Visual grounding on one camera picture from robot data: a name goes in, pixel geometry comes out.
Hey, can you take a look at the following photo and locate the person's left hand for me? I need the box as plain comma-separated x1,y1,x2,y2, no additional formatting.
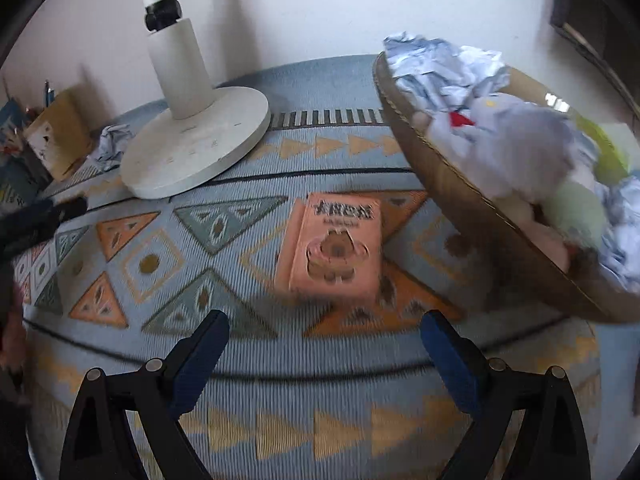
0,283,27,372

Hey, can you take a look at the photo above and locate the blue illustrated book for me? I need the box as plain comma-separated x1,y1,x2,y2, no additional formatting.
1,99,39,216

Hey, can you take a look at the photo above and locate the bamboo pen holder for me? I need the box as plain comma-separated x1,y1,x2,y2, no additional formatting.
24,90,94,182

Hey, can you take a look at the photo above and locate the crumpled paper near lamp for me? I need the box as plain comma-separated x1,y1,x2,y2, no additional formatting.
90,125,134,171

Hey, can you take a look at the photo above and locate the white desk lamp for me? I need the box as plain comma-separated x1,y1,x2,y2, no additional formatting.
120,0,270,200

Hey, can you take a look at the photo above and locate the brown ribbed bowl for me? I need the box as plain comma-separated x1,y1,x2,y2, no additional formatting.
373,53,639,324

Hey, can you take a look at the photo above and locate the patterned woven table mat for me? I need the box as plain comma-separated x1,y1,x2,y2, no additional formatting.
8,109,601,480

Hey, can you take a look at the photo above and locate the pink small box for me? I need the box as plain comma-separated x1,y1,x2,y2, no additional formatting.
274,193,382,304

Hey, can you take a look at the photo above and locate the black monitor screen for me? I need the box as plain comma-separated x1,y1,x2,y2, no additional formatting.
550,0,639,115

